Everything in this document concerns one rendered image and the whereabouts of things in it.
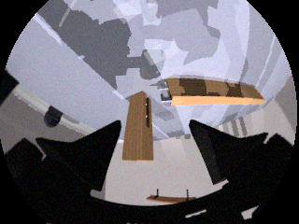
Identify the wooden rail with steel hooks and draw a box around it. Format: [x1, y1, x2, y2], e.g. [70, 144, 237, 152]
[158, 77, 265, 105]

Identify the wooden post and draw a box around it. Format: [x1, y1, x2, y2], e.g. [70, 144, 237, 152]
[122, 91, 153, 161]

